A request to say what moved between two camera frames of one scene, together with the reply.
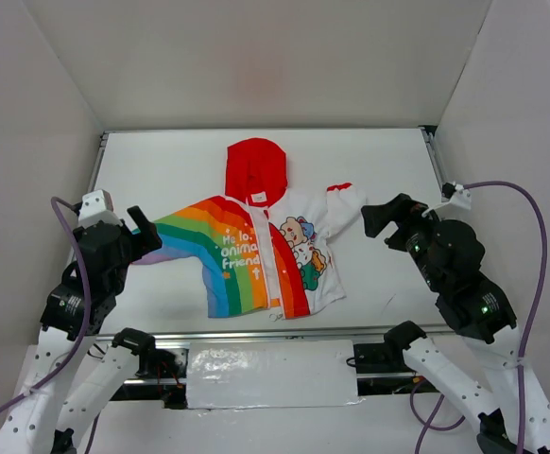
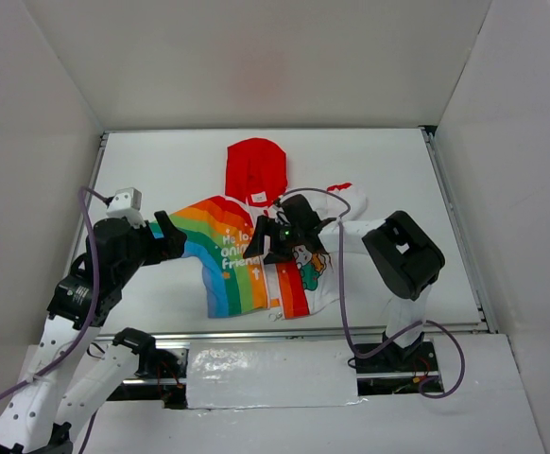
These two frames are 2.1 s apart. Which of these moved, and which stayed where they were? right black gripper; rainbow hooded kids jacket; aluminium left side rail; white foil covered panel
Moved: right black gripper
Stayed: aluminium left side rail; white foil covered panel; rainbow hooded kids jacket
